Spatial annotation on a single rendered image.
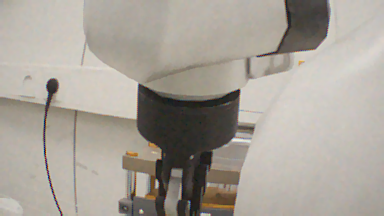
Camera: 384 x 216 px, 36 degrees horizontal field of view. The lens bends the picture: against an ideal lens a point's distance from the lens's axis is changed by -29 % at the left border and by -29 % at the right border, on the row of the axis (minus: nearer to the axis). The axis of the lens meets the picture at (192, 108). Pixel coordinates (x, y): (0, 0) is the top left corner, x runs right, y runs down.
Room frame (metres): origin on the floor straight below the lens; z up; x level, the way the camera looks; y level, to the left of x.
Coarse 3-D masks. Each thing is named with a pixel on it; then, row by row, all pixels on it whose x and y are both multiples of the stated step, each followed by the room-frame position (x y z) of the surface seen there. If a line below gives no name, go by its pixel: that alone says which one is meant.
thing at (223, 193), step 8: (224, 184) 1.05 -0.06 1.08; (232, 184) 1.05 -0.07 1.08; (152, 192) 1.03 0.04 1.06; (208, 192) 1.09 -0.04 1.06; (216, 192) 1.06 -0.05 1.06; (224, 192) 1.05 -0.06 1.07; (232, 192) 1.05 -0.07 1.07; (208, 200) 1.01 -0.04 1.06; (216, 200) 1.02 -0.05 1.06; (224, 200) 1.02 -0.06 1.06; (232, 200) 1.03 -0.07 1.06
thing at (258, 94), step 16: (336, 16) 1.17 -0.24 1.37; (336, 32) 1.17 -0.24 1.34; (320, 48) 1.17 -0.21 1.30; (256, 80) 1.19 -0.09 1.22; (272, 80) 1.19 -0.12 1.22; (256, 96) 1.19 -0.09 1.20; (272, 96) 1.19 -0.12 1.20; (240, 112) 1.19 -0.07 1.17; (256, 112) 1.19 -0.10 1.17; (240, 128) 1.22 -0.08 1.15
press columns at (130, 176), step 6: (126, 174) 1.00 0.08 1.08; (132, 174) 1.00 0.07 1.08; (126, 180) 1.00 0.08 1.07; (132, 180) 1.00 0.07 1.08; (150, 180) 1.15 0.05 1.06; (126, 186) 1.00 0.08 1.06; (132, 186) 1.00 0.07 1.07; (150, 186) 1.15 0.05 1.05; (126, 192) 1.00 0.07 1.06; (132, 192) 1.00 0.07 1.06; (126, 198) 1.00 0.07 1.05; (132, 198) 1.00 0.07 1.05
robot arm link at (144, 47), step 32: (96, 0) 0.42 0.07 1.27; (128, 0) 0.40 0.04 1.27; (160, 0) 0.39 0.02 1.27; (192, 0) 0.40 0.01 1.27; (224, 0) 0.42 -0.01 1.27; (256, 0) 0.43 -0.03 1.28; (96, 32) 0.42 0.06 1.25; (128, 32) 0.40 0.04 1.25; (160, 32) 0.40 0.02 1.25; (192, 32) 0.41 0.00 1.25; (224, 32) 0.43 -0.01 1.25; (256, 32) 0.44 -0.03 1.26; (128, 64) 0.42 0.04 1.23; (160, 64) 0.42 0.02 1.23; (192, 64) 0.44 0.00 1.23
